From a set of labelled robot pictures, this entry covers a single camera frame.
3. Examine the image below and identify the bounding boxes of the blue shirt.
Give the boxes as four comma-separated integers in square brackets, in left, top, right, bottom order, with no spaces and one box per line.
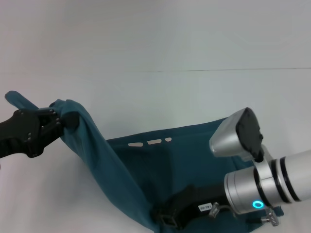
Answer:
[4,91,284,233]

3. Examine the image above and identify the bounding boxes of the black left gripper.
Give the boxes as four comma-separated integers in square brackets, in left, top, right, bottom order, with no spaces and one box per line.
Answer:
[0,107,80,159]

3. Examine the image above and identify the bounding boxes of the right arm cable with plug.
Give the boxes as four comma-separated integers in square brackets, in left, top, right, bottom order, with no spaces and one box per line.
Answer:
[208,202,280,227]

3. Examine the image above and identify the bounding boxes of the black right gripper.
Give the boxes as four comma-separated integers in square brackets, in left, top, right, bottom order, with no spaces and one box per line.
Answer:
[150,184,229,231]

